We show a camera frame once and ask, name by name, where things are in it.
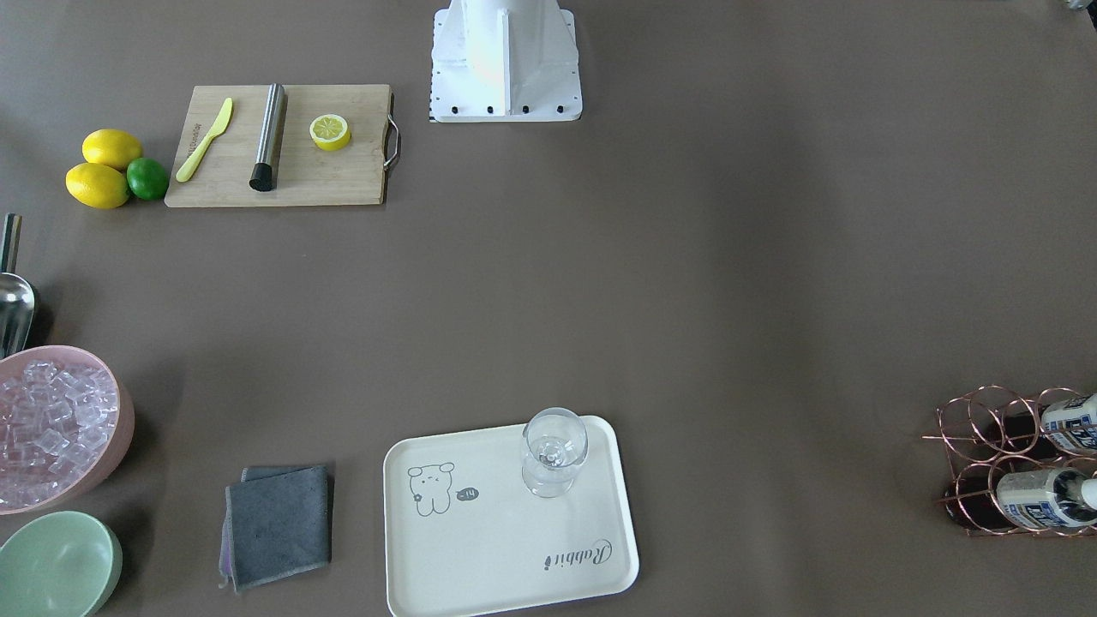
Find cream rabbit tray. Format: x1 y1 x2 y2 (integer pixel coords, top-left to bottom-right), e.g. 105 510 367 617
383 416 641 616

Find green lime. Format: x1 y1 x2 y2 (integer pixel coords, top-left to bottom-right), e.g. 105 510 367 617
125 157 170 201

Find half lemon slice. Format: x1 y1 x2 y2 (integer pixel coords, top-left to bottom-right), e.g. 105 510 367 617
309 113 351 152

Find steel ice scoop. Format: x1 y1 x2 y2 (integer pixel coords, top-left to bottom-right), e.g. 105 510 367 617
1 213 38 358

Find yellow lemon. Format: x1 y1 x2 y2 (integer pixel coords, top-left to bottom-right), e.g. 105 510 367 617
65 162 131 207
81 130 144 171

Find yellow lemon lower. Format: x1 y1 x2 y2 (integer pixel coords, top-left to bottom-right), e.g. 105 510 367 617
65 162 131 207

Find green bowl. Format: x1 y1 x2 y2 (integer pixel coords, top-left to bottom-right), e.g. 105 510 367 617
1 511 123 616

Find yellow lemon upper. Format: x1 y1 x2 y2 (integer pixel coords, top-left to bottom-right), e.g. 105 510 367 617
81 130 144 171

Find grey folded cloth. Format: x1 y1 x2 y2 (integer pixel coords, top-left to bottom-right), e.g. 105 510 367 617
219 464 333 594

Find pink bowl of ice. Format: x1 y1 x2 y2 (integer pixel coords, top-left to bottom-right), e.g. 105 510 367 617
1 346 135 515

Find tea bottle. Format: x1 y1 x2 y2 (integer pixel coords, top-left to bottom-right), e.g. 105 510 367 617
982 394 1096 460
943 465 1096 532

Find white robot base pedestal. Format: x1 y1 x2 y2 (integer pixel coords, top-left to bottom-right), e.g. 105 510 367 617
429 1 584 123

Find bamboo cutting board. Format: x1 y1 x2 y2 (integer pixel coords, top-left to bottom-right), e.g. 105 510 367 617
165 83 398 207

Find steel muddler black tip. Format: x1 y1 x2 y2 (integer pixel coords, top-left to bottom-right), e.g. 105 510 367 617
249 83 287 192

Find copper wire bottle basket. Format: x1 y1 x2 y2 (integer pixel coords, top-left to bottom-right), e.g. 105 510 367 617
928 384 1094 536

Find yellow plastic knife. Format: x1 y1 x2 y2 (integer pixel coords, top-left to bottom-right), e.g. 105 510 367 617
176 98 234 183

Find clear wine glass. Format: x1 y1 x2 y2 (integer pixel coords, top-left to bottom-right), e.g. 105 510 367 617
521 407 589 500

